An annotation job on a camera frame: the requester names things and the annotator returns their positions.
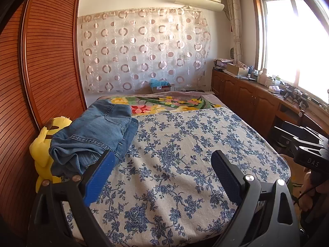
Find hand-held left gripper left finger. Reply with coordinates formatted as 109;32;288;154
27;149;116;247

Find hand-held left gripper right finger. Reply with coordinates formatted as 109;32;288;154
211;149;301;247

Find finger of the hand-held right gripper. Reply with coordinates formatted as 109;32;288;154
292;137;326;150
281;120;324;141

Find blue denim pants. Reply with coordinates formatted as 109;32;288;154
49;100;140;176

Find person's right hand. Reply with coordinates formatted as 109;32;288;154
299;171;322;212

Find dark wooden chair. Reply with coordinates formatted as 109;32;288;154
298;109;329;137

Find black handheld device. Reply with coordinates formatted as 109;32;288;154
283;86;309;108

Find yellow plush toy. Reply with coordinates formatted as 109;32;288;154
29;117;73;194

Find wooden cabinet row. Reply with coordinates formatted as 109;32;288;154
211;68;329;144

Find open cardboard box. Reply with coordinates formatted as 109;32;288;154
226;63;250;77

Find colourful flower blanket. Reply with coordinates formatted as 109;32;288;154
96;90;224;115

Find bright window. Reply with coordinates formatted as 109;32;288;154
253;0;329;114

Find stack of papers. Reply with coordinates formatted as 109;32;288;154
213;58;235;70

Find cardboard box with blue cloth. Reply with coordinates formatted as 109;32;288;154
150;78;172;94

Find white lace window curtain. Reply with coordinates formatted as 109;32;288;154
226;0;243;63

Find wooden louvred wardrobe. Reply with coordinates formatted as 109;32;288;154
0;0;88;240

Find sheer circle-patterned curtain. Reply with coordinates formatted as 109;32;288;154
77;8;212;93

